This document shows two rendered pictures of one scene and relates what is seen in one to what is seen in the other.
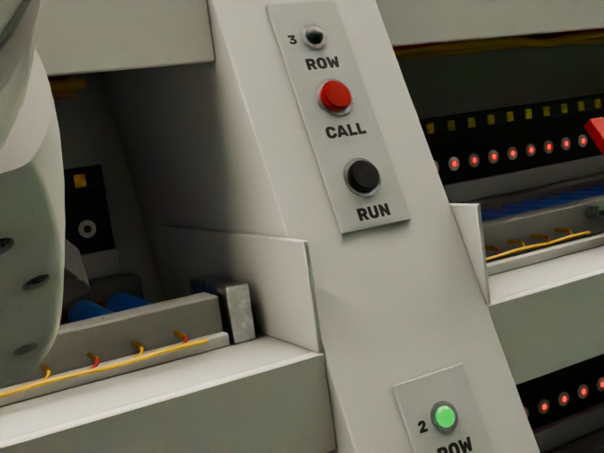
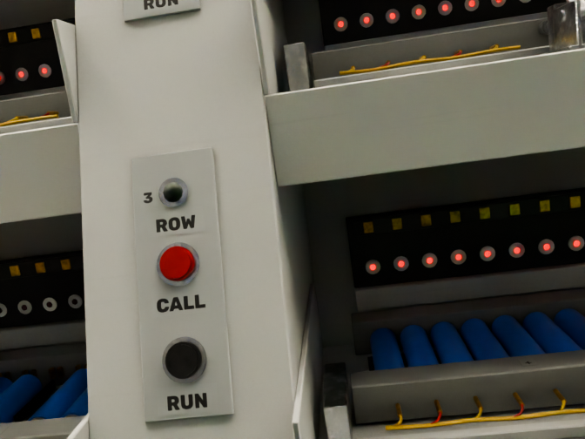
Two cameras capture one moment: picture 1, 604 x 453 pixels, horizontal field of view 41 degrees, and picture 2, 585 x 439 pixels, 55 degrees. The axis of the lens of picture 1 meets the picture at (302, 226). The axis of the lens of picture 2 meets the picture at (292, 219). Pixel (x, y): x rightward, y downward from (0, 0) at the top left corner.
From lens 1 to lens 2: 31 cm
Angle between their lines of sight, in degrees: 33
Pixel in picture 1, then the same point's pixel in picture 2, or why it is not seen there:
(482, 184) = (552, 275)
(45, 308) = not seen: outside the picture
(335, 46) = (197, 202)
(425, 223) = (253, 419)
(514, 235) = (484, 391)
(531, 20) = (523, 138)
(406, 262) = not seen: outside the picture
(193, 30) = (71, 183)
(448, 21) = (386, 150)
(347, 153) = (175, 330)
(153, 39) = (34, 195)
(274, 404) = not seen: outside the picture
